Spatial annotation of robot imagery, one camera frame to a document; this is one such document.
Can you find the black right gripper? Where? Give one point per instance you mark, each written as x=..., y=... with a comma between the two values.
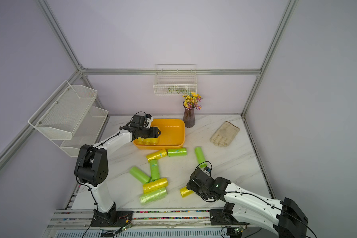
x=192, y=184

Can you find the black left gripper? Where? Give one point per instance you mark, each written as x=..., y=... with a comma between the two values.
x=153, y=132

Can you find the yellow trash bag roll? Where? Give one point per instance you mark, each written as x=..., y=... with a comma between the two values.
x=157, y=155
x=147, y=141
x=154, y=185
x=184, y=192

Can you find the orange plastic storage box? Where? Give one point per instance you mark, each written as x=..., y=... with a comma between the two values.
x=173, y=135

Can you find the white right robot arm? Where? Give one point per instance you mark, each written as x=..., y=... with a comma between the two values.
x=283, y=218

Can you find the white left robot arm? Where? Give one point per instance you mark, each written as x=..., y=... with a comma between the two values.
x=92, y=169

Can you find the light green trash bag roll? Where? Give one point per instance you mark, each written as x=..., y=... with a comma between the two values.
x=153, y=196

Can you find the purple glass vase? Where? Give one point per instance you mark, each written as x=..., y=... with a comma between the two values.
x=188, y=117

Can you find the white mesh lower shelf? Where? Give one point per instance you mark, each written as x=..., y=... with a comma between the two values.
x=87, y=132

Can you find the cream work glove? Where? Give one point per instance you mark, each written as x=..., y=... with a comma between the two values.
x=225, y=134

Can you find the yellow purple artificial flowers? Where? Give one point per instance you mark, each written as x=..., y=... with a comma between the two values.
x=192, y=101

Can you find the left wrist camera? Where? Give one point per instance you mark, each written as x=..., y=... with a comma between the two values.
x=141, y=121

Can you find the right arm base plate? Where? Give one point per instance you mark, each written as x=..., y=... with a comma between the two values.
x=218, y=218

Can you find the white wire wall basket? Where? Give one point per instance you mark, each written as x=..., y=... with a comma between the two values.
x=175, y=79

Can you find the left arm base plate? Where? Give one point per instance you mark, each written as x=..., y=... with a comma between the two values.
x=114, y=218

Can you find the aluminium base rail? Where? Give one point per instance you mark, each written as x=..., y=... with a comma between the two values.
x=72, y=219

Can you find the aluminium corner frame post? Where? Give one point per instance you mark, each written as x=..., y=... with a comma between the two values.
x=288, y=12

